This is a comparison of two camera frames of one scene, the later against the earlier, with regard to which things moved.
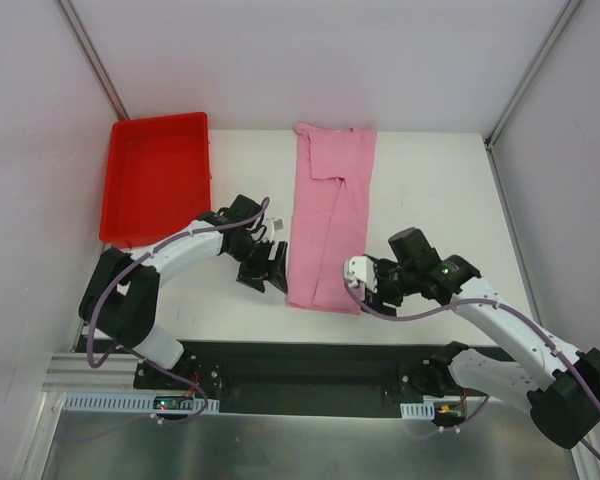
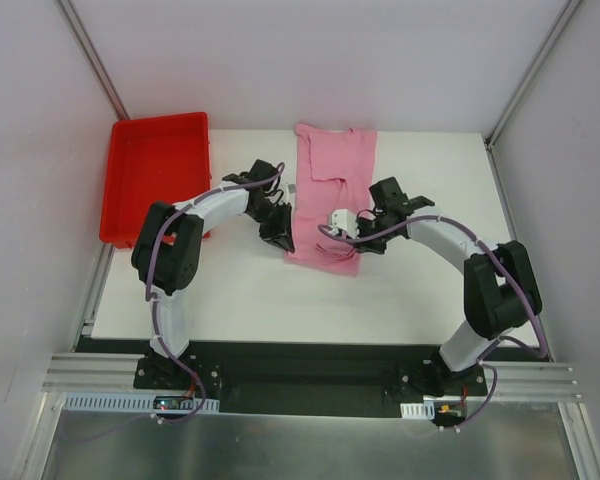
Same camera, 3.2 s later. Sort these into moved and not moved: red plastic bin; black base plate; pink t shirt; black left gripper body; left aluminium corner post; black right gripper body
Moved: black right gripper body; black left gripper body; pink t shirt
Not moved: red plastic bin; left aluminium corner post; black base plate
